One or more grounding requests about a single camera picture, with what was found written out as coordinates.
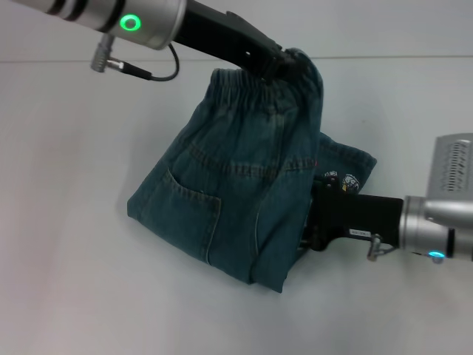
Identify blue denim shorts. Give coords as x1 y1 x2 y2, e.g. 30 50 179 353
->
126 45 378 296

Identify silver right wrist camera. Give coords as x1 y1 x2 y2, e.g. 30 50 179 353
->
426 132 473 203

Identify left gripper cable with plug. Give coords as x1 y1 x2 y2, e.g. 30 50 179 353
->
89 32 181 81

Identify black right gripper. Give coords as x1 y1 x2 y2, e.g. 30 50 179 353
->
298 176 406 257

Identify gripper cable with plug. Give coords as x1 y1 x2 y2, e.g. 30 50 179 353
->
364 233 395 262
89 32 181 81

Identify right gripper cable with plug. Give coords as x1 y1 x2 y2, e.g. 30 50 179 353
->
364 233 395 262

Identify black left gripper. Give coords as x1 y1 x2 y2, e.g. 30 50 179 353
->
172 0 307 81

